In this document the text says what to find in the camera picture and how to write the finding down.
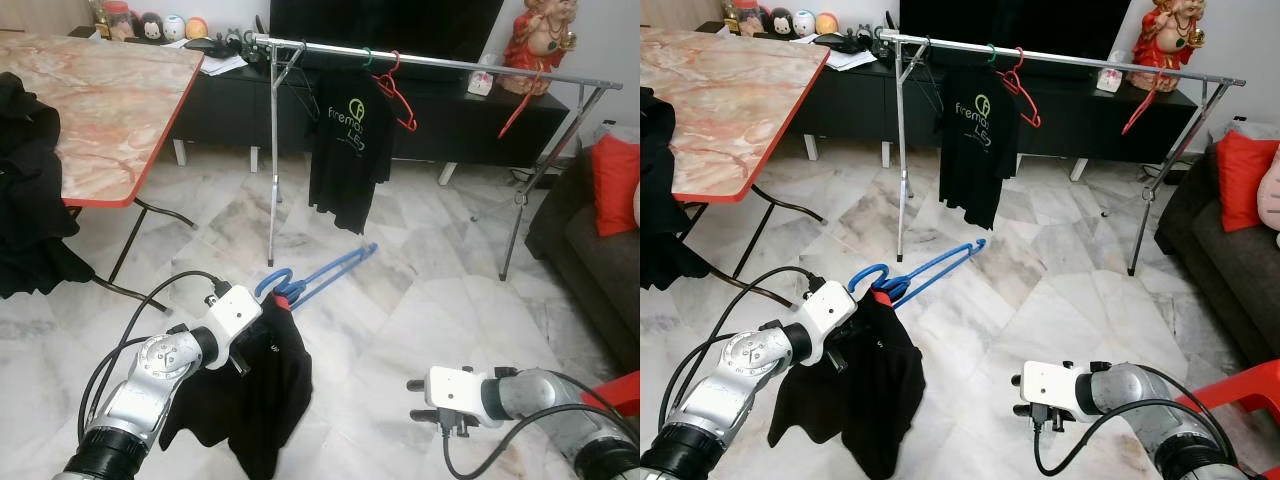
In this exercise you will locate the black shirt red collar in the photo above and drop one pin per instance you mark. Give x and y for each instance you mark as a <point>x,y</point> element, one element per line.
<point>860,410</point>
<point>260,410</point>

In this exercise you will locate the blue plastic hanger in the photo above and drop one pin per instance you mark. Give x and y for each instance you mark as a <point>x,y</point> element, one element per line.
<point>930,262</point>
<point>340,262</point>

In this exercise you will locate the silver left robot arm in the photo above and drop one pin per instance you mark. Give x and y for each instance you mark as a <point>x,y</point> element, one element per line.
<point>745,375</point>
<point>150,370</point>

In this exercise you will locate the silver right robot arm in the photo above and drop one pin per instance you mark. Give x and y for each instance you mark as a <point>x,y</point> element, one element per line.
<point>1150,410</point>
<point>560,410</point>

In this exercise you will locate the green hanger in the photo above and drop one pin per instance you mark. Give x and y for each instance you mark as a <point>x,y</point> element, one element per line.
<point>991,52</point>
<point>367,55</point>

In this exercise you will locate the red plastic stool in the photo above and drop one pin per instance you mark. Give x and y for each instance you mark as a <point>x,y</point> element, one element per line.
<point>620,390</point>
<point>1235,400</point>

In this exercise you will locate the dark grey sofa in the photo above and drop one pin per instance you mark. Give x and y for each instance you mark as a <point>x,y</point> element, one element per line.
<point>590,250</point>
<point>1220,260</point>

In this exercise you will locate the black printed T-shirt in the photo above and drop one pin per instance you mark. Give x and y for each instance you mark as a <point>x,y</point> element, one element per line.
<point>975,150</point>
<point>345,150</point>

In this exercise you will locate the black draped cloth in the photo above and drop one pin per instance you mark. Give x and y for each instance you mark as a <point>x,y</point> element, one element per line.
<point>30,200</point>
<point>665,200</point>

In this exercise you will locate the white papers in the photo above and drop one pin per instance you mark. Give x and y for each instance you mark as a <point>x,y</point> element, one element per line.
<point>850,60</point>
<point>222,65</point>

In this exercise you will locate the black TV console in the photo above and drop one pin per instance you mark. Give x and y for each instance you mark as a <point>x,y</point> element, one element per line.
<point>1080,120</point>
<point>450,125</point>

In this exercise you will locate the pink cat face cushion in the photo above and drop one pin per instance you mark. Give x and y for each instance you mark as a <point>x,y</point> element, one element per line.
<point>1274,195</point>

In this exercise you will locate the orange round toy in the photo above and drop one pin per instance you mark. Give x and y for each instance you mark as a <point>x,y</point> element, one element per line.
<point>197,27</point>
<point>826,23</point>

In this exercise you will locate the white round toy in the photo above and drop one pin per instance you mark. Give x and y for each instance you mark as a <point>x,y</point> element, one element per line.
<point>173,26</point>
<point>803,22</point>

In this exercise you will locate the black round toy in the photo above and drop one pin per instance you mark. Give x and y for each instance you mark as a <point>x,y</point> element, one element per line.
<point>150,25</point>
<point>770,22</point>

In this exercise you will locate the small white bottle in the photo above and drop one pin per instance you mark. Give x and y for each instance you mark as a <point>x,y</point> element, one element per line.
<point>480,80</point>
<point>1108,78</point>

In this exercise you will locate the white lace cloth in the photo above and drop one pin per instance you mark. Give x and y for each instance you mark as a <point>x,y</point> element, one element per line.
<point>1240,128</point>

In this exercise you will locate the red lidded jar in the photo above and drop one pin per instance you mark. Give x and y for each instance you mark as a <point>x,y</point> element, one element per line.
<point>745,15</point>
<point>118,15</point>

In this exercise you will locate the silver metal clothes rack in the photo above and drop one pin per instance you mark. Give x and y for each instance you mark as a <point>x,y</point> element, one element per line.
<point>450,65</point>
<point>1080,61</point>

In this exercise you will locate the gold trophy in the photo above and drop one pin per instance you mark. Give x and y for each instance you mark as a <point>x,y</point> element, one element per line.
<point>98,12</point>
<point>730,10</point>

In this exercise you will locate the black television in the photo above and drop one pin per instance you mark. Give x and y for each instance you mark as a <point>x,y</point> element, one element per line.
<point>390,25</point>
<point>1015,22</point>

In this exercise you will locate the red fortune god figurine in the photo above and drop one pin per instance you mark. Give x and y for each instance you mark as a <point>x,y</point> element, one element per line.
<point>540,40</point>
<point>1165,40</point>

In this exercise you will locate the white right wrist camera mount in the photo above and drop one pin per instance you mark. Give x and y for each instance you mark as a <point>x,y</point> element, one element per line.
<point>1050,382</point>
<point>458,387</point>

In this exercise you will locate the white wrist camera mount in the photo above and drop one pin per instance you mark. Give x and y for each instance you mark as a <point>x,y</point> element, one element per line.
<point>1050,382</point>
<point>828,312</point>
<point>458,387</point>
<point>235,315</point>

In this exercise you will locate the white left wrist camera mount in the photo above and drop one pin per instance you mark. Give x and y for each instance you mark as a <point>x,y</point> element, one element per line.
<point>235,315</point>
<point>828,312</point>

